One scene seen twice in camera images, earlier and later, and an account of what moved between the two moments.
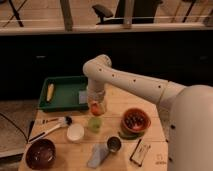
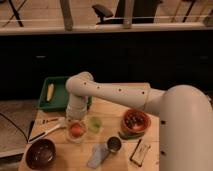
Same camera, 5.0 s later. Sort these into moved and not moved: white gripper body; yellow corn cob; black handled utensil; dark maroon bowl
Moved: white gripper body
Not moved: yellow corn cob; dark maroon bowl; black handled utensil
